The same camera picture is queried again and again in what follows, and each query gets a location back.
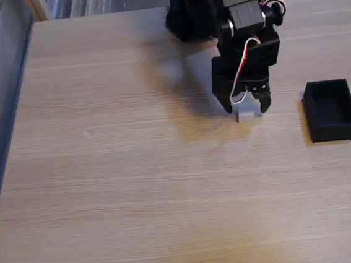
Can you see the white cube block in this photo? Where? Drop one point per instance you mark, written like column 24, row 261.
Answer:
column 246, row 112

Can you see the black open box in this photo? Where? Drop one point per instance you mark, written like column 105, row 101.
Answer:
column 332, row 113

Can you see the white hanging fabric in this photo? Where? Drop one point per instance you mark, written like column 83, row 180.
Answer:
column 88, row 2

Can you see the light wooden strip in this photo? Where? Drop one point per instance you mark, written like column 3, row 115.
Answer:
column 35, row 8

